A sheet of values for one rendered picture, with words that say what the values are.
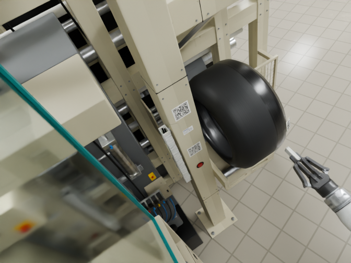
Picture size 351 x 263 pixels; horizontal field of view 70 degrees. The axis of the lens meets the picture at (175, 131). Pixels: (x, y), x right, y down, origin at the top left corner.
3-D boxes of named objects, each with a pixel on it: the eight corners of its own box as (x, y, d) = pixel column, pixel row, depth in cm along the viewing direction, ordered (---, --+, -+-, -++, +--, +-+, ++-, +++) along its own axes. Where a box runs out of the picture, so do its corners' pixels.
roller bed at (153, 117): (164, 140, 169) (150, 112, 146) (154, 127, 178) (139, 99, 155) (188, 125, 172) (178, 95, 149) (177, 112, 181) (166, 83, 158)
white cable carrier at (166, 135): (186, 183, 141) (163, 135, 104) (182, 176, 144) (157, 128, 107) (193, 178, 142) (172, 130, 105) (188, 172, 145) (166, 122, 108)
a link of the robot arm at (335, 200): (340, 209, 90) (326, 195, 93) (330, 214, 98) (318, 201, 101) (358, 195, 91) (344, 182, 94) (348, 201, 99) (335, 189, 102)
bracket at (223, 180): (225, 190, 144) (224, 182, 136) (189, 144, 168) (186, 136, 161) (230, 186, 144) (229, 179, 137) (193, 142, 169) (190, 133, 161)
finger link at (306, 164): (322, 179, 99) (325, 177, 99) (300, 157, 104) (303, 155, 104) (318, 181, 102) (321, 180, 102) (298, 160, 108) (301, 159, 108)
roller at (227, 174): (224, 177, 141) (219, 171, 143) (224, 180, 145) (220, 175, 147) (272, 144, 146) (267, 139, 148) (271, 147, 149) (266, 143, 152)
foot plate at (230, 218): (212, 238, 210) (212, 238, 209) (195, 212, 227) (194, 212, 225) (237, 219, 214) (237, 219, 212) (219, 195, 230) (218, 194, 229)
